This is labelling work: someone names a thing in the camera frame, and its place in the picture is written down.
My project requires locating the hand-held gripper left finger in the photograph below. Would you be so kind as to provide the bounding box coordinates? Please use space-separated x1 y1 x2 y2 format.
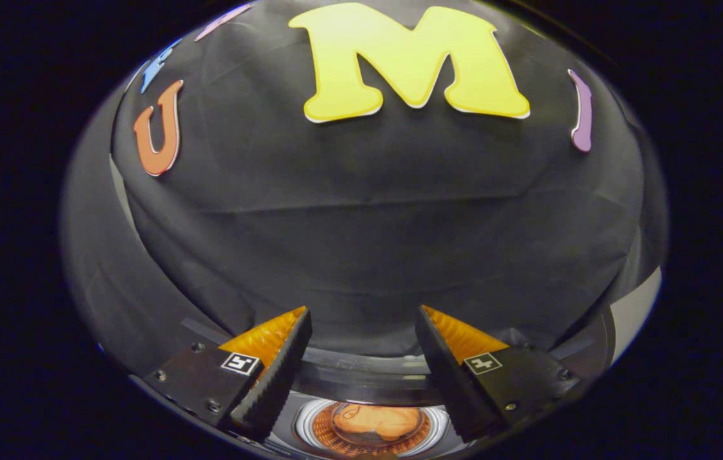
143 305 313 443

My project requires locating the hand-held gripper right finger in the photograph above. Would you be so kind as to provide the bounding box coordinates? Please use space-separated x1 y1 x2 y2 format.
415 305 582 443

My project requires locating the yellow orange garment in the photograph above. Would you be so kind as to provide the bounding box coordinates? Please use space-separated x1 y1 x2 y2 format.
332 404 424 443

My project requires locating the black backdrop cloth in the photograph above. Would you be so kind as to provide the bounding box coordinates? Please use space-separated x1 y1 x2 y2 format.
58 0 669 378

